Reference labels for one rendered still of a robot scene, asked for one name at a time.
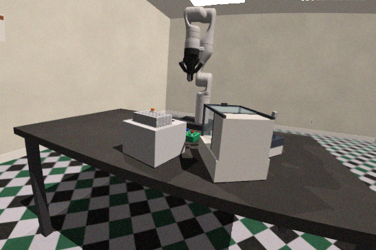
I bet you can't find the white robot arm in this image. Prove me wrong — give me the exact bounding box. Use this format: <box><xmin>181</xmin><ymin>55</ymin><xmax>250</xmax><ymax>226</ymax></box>
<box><xmin>183</xmin><ymin>6</ymin><xmax>216</xmax><ymax>124</ymax></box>

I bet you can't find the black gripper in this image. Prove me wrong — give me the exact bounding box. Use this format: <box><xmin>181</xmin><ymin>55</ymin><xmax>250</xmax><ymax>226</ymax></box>
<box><xmin>179</xmin><ymin>47</ymin><xmax>203</xmax><ymax>82</ymax></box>

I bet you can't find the green tube rack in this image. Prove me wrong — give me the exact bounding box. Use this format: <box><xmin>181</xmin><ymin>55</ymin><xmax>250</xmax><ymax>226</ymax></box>
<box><xmin>185</xmin><ymin>130</ymin><xmax>200</xmax><ymax>143</ymax></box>

